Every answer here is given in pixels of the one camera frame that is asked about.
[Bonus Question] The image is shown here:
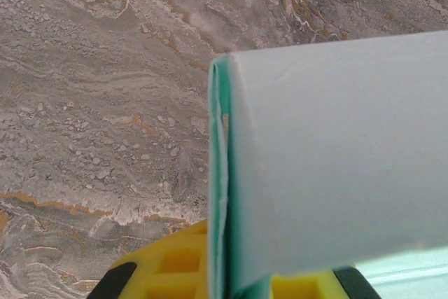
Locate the light teal paper box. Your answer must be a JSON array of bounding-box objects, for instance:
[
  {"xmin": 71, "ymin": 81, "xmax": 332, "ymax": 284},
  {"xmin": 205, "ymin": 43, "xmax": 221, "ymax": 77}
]
[{"xmin": 206, "ymin": 31, "xmax": 448, "ymax": 299}]

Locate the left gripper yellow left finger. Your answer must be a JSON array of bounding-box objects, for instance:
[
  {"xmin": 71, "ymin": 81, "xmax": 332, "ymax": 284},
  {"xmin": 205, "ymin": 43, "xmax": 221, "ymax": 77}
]
[{"xmin": 87, "ymin": 220, "xmax": 211, "ymax": 299}]

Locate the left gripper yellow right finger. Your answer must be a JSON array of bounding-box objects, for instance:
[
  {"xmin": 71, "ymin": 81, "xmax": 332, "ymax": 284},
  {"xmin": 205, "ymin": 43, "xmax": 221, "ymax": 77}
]
[{"xmin": 271, "ymin": 266, "xmax": 381, "ymax": 299}]

